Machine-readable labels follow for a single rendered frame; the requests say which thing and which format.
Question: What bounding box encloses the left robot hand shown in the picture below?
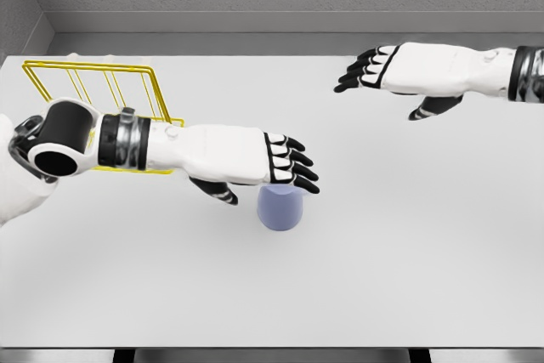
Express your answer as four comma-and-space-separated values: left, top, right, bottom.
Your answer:
187, 123, 321, 207

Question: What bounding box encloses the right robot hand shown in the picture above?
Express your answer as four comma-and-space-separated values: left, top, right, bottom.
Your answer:
333, 42, 469, 122

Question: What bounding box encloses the pale blue cup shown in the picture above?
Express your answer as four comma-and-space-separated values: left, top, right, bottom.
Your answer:
256, 185, 305, 233

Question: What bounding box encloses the yellow wire cup holder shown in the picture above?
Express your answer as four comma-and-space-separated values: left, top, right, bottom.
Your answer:
21, 59, 186, 176

